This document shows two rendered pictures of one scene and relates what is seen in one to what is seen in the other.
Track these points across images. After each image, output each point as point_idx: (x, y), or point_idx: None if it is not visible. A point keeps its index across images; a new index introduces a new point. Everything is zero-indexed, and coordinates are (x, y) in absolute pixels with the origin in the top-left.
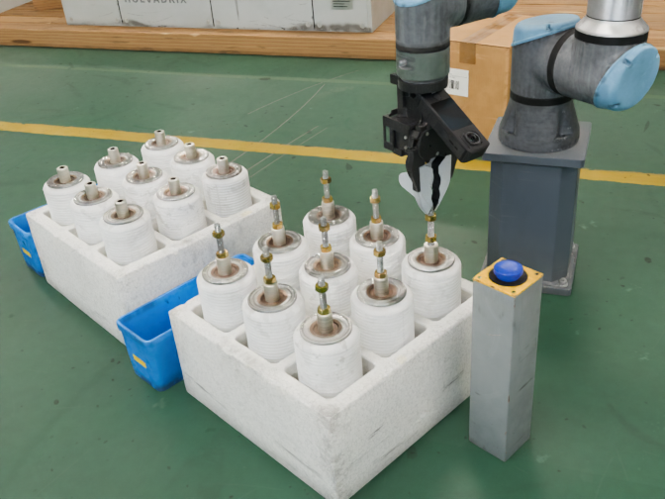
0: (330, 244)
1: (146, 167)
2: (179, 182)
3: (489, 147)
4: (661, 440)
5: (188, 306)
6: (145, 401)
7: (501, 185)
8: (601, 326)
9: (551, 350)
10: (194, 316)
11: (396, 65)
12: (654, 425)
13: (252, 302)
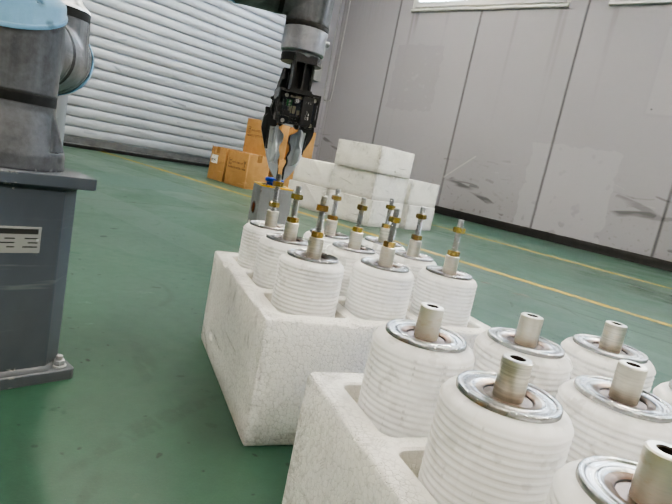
0: (353, 226)
1: (615, 370)
2: (519, 321)
3: (75, 176)
4: (164, 293)
5: (483, 330)
6: None
7: (72, 223)
8: (64, 317)
9: (132, 327)
10: (476, 323)
11: (323, 48)
12: (155, 295)
13: (429, 258)
